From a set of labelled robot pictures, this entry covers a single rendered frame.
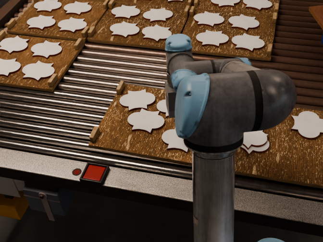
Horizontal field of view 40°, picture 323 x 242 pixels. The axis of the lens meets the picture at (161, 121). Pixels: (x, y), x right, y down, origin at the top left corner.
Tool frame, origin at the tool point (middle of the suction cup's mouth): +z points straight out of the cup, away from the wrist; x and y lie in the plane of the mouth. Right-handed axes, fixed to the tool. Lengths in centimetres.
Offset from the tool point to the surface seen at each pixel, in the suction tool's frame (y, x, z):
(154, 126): 8.2, -7.5, 8.2
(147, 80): 7.1, -38.2, 11.0
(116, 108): 20.9, -21.1, 9.2
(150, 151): 11.2, 3.5, 9.2
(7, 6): 70, -111, 8
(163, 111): 3.8, -15.0, 8.2
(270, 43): -47, -46, 7
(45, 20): 50, -93, 8
